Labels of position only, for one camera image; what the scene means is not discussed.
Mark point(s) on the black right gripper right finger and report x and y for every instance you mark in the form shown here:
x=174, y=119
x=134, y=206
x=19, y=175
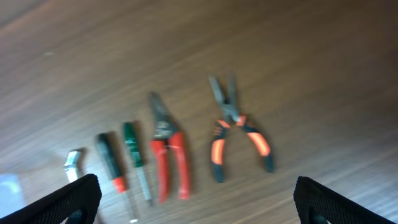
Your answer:
x=316, y=204

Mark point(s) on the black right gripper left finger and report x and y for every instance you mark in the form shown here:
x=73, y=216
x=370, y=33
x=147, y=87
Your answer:
x=76, y=203

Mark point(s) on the clear plastic container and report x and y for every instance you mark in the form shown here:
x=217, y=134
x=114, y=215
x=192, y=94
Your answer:
x=12, y=196

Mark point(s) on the red handled pruning shears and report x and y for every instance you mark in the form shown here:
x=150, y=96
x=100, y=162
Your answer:
x=169, y=137

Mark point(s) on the silver hex wrench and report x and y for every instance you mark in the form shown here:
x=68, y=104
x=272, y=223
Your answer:
x=72, y=165

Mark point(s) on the black red screwdriver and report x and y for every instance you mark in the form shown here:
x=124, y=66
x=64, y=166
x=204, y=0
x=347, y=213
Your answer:
x=106, y=152

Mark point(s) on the green handled screwdriver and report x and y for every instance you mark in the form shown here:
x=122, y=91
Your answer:
x=132, y=146

